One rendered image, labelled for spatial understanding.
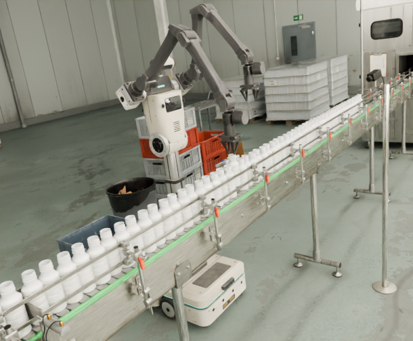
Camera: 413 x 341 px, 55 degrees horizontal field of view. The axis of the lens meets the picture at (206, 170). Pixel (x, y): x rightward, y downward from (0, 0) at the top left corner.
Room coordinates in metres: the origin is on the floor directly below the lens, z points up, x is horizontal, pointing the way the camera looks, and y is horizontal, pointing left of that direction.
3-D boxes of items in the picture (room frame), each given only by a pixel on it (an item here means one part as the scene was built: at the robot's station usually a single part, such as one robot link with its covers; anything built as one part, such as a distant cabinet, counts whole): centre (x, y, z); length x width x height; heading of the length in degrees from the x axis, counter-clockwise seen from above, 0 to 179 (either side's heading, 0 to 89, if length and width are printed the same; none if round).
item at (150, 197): (3.37, 0.69, 0.32); 0.45 x 0.45 x 0.64
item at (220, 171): (1.79, -0.06, 1.08); 0.06 x 0.06 x 0.17
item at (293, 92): (8.55, -2.18, 0.59); 1.24 x 1.03 x 1.17; 143
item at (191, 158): (4.36, 0.36, 0.55); 0.61 x 0.41 x 0.22; 148
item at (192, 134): (4.37, 0.36, 0.78); 0.61 x 0.41 x 0.22; 148
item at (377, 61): (5.53, -2.54, 1.22); 0.23 x 0.03 x 0.32; 51
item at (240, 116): (1.86, -0.17, 1.42); 0.12 x 0.09 x 0.12; 50
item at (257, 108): (9.50, -1.15, 0.50); 1.23 x 1.05 x 1.00; 139
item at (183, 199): (1.56, 0.11, 1.08); 0.06 x 0.06 x 0.17
